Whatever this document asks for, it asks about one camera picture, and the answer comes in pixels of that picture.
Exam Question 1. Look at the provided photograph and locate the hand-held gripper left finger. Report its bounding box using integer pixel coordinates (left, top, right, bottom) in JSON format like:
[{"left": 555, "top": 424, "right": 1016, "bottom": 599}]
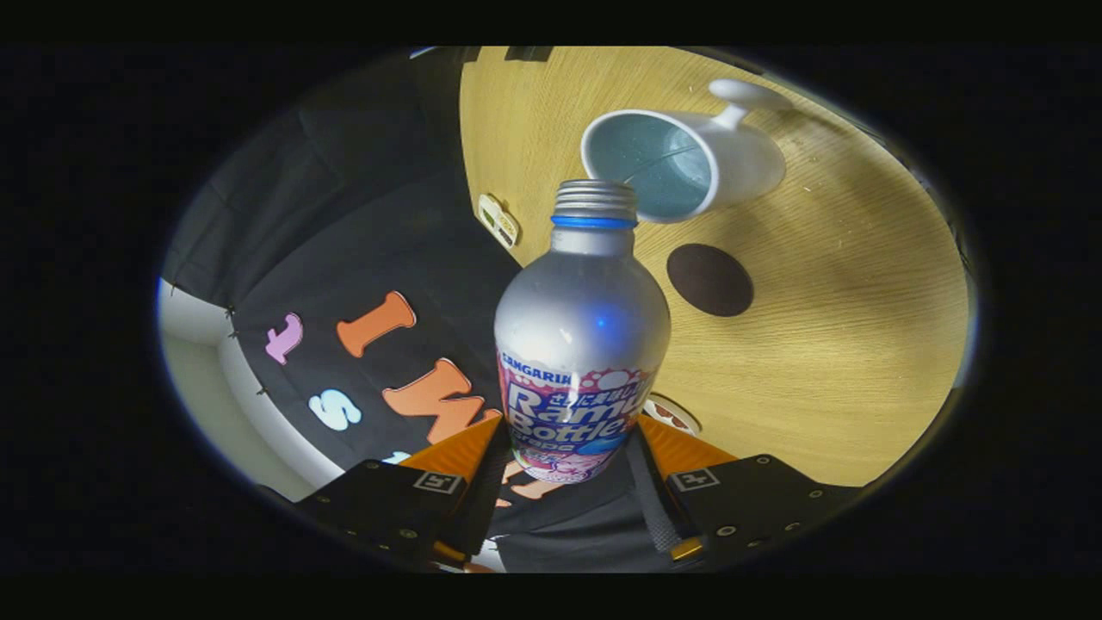
[{"left": 297, "top": 417, "right": 513, "bottom": 571}]

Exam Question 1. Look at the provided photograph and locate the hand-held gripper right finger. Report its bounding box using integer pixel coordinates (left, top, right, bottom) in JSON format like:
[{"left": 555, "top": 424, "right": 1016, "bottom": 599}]
[{"left": 622, "top": 415, "right": 862, "bottom": 569}]

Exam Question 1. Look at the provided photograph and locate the silver juice bottle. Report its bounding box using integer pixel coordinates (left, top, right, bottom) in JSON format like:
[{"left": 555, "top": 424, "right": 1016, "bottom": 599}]
[{"left": 494, "top": 179, "right": 672, "bottom": 485}]

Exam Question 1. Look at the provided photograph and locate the dark brown round coaster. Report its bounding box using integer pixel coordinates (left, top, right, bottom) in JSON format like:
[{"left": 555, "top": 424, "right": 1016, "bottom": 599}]
[{"left": 666, "top": 243, "right": 755, "bottom": 318}]

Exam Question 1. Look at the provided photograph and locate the white cup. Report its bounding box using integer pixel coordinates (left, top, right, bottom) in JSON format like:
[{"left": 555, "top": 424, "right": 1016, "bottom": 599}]
[{"left": 580, "top": 79, "right": 795, "bottom": 225}]

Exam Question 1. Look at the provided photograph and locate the white plate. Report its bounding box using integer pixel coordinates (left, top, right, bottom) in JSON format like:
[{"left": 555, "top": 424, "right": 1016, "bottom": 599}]
[{"left": 641, "top": 394, "right": 703, "bottom": 437}]

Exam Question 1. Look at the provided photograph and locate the wooden table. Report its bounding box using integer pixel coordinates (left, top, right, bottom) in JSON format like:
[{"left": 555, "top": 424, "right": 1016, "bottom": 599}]
[{"left": 459, "top": 46, "right": 972, "bottom": 487}]

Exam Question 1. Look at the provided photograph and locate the small white divided tray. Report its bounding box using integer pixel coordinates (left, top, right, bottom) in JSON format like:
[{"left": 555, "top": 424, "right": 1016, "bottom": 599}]
[{"left": 477, "top": 193, "right": 520, "bottom": 251}]

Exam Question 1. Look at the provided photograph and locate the black backdrop cloth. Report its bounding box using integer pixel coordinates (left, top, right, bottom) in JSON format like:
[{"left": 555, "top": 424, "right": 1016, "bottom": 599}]
[{"left": 162, "top": 46, "right": 681, "bottom": 574}]

